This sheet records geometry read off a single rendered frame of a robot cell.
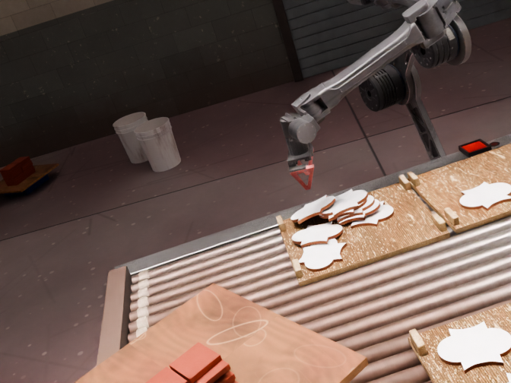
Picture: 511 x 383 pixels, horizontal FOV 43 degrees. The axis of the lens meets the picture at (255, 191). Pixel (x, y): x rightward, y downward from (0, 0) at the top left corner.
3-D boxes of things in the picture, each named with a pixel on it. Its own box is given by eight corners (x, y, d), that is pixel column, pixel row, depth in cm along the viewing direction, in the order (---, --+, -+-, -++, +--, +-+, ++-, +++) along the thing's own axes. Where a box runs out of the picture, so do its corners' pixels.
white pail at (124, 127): (166, 151, 572) (151, 113, 556) (138, 166, 557) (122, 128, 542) (150, 147, 595) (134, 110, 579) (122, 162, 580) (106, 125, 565)
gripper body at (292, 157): (289, 166, 178) (282, 143, 175) (290, 152, 187) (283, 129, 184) (312, 161, 177) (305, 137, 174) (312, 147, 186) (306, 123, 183)
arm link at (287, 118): (293, 107, 179) (275, 115, 178) (303, 112, 173) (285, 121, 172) (299, 130, 182) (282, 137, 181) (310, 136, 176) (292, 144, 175)
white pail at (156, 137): (148, 177, 529) (132, 136, 514) (150, 163, 556) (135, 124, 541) (183, 166, 528) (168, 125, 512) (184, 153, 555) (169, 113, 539)
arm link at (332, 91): (439, 29, 176) (421, -3, 171) (448, 34, 171) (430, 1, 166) (311, 123, 183) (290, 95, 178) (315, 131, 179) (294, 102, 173)
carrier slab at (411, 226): (277, 226, 199) (277, 222, 198) (404, 185, 199) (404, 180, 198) (299, 286, 167) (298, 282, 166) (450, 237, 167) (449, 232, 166)
